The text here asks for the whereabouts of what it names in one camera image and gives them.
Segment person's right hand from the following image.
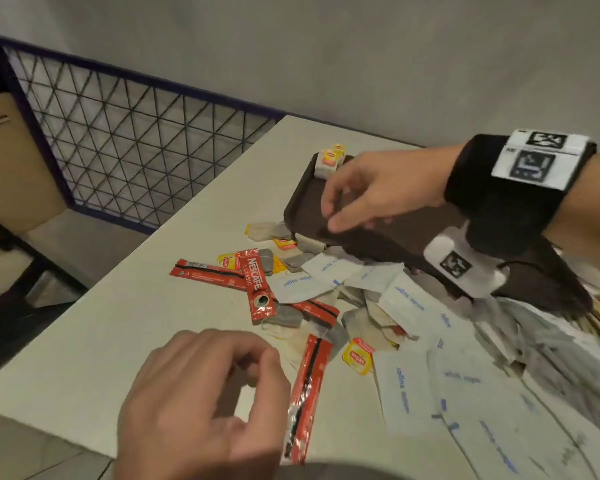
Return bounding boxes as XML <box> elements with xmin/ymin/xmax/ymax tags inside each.
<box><xmin>319</xmin><ymin>143</ymin><xmax>469</xmax><ymax>233</ymax></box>

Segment person's left hand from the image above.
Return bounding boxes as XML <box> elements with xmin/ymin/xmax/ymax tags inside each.
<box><xmin>115</xmin><ymin>328</ymin><xmax>292</xmax><ymax>480</ymax></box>

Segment dark brown tray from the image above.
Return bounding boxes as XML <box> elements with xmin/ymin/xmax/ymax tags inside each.
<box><xmin>283</xmin><ymin>153</ymin><xmax>595</xmax><ymax>315</ymax></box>

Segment pile of red coffee sticks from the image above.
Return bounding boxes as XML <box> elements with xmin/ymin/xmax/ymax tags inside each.
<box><xmin>169</xmin><ymin>248</ymin><xmax>341</xmax><ymax>465</ymax></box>

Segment pile of tea bags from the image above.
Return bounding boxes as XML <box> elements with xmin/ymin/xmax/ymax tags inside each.
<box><xmin>245</xmin><ymin>220</ymin><xmax>421</xmax><ymax>377</ymax></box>

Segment pile of white sugar packets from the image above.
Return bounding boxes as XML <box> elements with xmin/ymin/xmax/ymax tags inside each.
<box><xmin>272</xmin><ymin>252</ymin><xmax>600</xmax><ymax>480</ymax></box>

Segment person's right forearm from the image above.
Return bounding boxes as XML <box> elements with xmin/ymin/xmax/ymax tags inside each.
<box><xmin>545</xmin><ymin>154</ymin><xmax>600</xmax><ymax>261</ymax></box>

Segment black right wrist band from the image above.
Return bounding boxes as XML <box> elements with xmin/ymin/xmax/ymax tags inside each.
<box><xmin>443</xmin><ymin>128</ymin><xmax>599</xmax><ymax>258</ymax></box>

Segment light wooden cabinet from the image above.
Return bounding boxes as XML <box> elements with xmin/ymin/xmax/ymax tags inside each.
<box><xmin>0</xmin><ymin>92</ymin><xmax>67</xmax><ymax>255</ymax></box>

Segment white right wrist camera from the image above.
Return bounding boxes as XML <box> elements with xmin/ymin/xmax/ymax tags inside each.
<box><xmin>423</xmin><ymin>234</ymin><xmax>509</xmax><ymax>299</ymax></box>

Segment black side table frame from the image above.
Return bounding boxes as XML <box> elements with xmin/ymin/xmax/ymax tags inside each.
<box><xmin>0</xmin><ymin>219</ymin><xmax>89</xmax><ymax>385</ymax></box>

